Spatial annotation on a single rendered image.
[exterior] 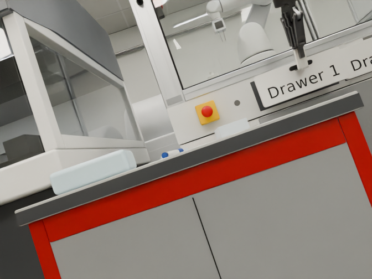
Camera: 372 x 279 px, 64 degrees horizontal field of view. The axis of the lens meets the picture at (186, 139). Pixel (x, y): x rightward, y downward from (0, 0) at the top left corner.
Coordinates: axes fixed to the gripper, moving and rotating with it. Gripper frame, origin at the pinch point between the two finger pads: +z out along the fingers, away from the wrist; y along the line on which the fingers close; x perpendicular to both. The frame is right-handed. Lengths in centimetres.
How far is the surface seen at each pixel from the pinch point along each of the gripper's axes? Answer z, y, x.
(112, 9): -88, -310, -99
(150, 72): 1, -343, -87
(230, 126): 8.4, 16.2, -28.7
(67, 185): 0, 46, -62
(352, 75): 13.4, -8.7, 19.0
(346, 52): 5.6, -11.6, 19.7
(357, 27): -0.6, -15.4, 27.2
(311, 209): 15, 53, -23
